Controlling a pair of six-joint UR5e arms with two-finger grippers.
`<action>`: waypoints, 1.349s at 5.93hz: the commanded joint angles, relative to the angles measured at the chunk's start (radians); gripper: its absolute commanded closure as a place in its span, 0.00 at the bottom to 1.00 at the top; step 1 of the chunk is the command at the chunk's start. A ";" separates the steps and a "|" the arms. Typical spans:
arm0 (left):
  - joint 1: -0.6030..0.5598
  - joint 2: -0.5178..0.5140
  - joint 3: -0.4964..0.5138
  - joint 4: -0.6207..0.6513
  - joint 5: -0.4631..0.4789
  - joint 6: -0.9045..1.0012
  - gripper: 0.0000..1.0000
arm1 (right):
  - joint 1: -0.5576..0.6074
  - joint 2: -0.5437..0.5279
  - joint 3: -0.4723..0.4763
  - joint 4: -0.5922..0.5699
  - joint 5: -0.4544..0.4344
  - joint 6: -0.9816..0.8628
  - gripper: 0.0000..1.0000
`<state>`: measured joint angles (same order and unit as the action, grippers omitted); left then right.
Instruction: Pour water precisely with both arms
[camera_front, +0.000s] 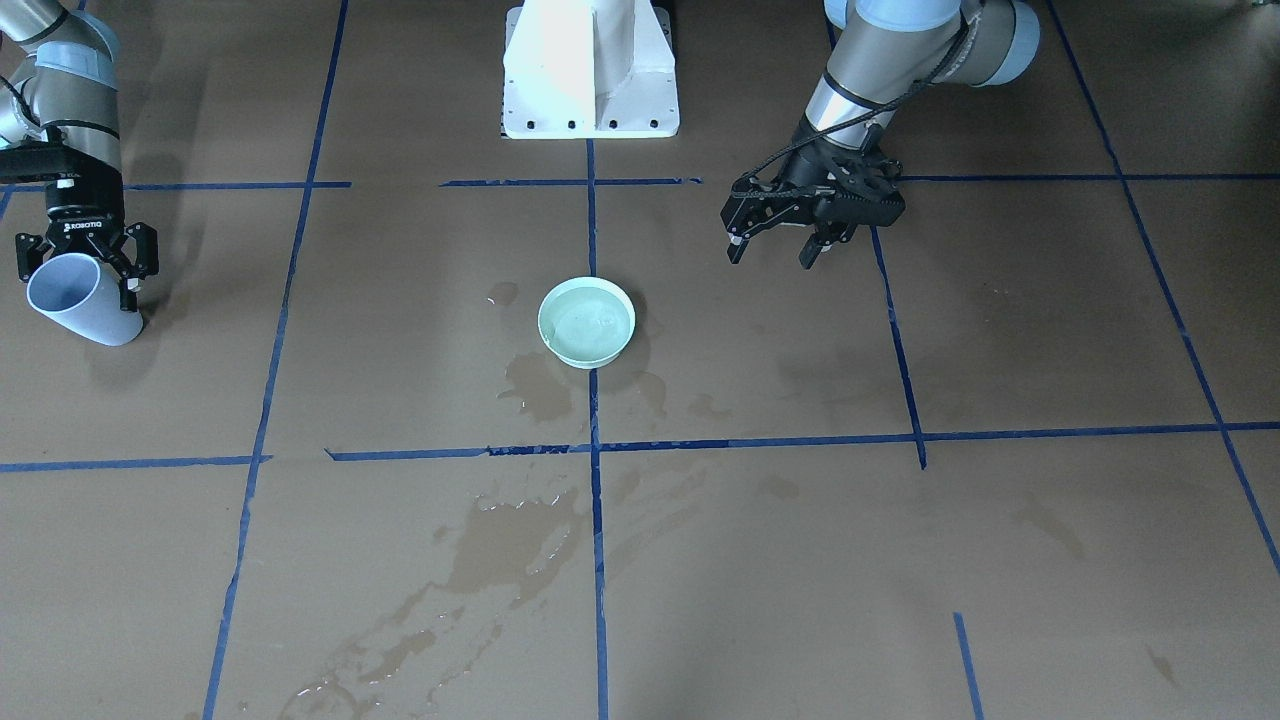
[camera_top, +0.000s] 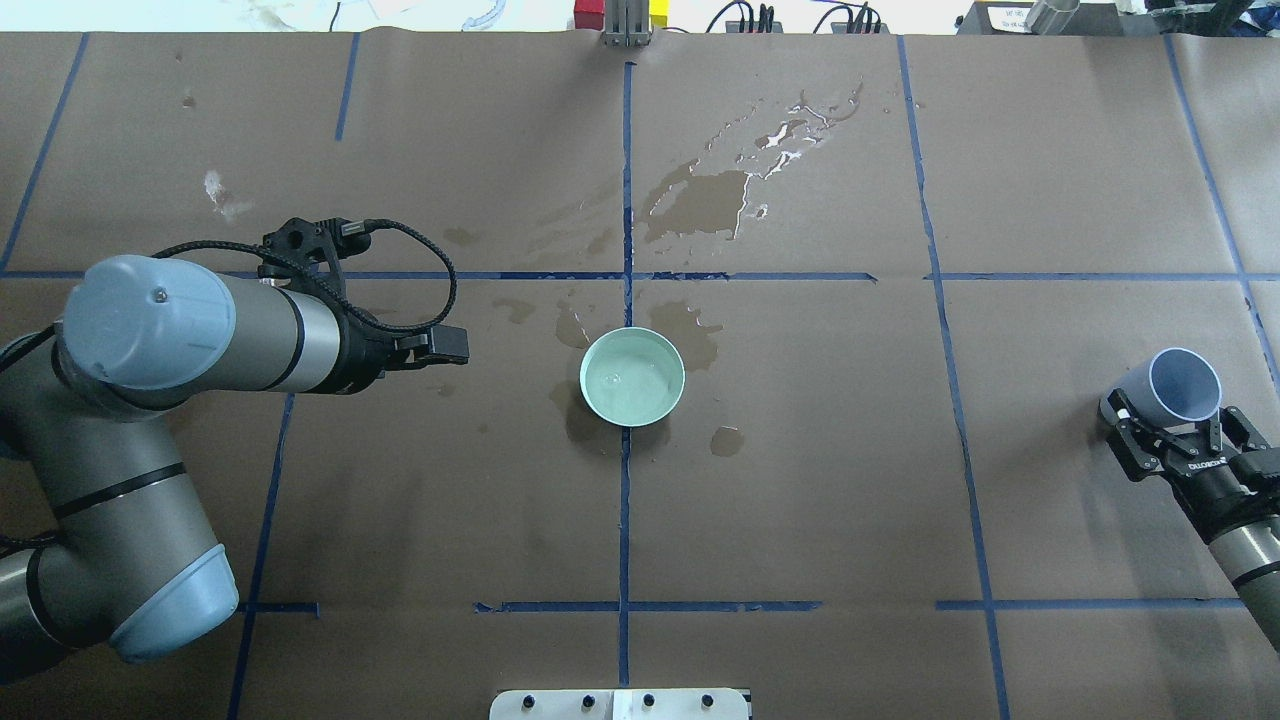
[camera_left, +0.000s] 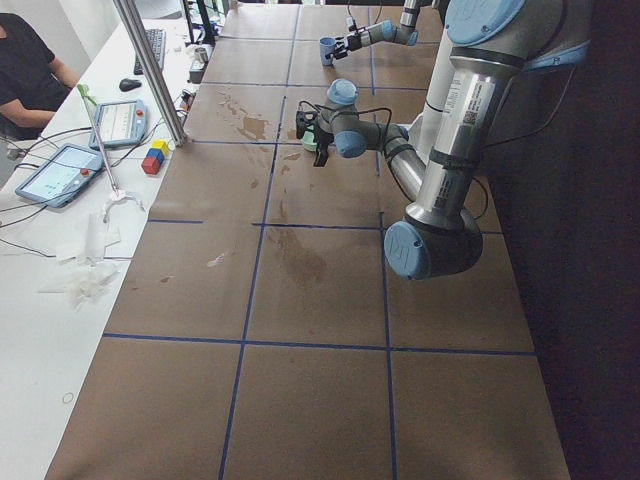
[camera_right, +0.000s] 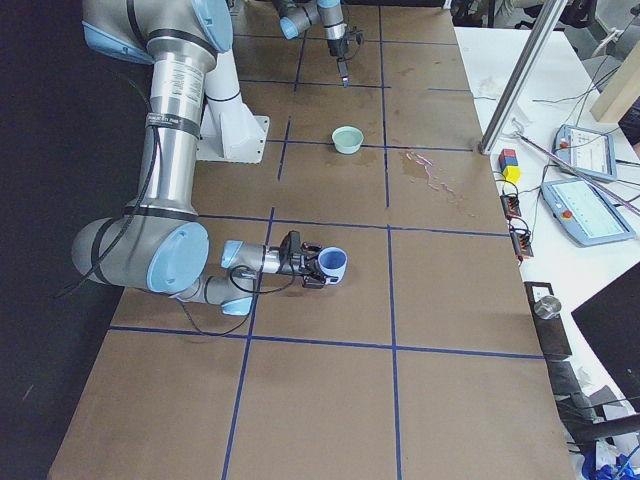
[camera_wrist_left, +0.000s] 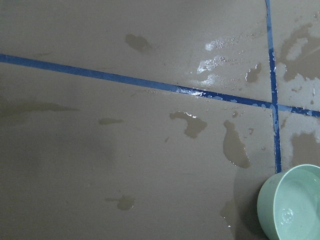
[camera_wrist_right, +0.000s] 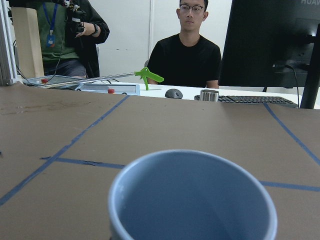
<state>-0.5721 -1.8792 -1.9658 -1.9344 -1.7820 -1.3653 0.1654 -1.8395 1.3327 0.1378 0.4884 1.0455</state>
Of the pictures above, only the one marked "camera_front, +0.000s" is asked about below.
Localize grey blue plastic cup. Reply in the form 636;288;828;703
26;252;145;347

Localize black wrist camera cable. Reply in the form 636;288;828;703
740;0;977;191

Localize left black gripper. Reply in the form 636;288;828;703
719;140;905;270

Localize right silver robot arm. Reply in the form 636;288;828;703
1;1;159;313

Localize mint green bowl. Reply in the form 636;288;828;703
538;275;637;370

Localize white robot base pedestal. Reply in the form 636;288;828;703
500;1;681;140

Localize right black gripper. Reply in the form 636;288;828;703
15;176;159;313

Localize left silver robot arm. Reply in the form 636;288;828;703
719;1;1041;268

